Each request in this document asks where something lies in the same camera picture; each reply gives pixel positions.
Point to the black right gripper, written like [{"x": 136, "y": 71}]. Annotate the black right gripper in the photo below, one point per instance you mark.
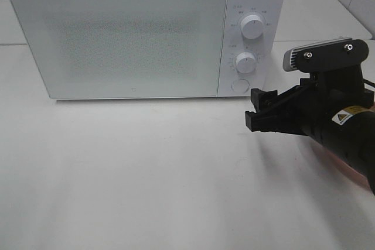
[{"x": 300, "y": 108}]

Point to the round white door button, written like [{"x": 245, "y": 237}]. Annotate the round white door button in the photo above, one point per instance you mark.
[{"x": 240, "y": 86}]

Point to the pink round plate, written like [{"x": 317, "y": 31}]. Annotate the pink round plate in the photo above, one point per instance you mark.
[{"x": 351, "y": 168}]

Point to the white microwave door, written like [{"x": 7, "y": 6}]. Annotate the white microwave door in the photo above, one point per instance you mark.
[{"x": 94, "y": 49}]

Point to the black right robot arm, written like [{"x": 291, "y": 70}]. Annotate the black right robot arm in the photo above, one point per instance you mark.
[{"x": 335, "y": 114}]

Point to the lower white dial knob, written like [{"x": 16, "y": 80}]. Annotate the lower white dial knob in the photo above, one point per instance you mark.
[{"x": 246, "y": 62}]

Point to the white dial knob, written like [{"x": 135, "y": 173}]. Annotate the white dial knob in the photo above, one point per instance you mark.
[
  {"x": 246, "y": 62},
  {"x": 252, "y": 26}
]

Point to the upper white dial knob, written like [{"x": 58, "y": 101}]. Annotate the upper white dial knob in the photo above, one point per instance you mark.
[{"x": 252, "y": 26}]

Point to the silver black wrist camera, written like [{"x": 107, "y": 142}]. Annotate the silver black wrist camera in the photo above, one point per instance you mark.
[{"x": 326, "y": 56}]

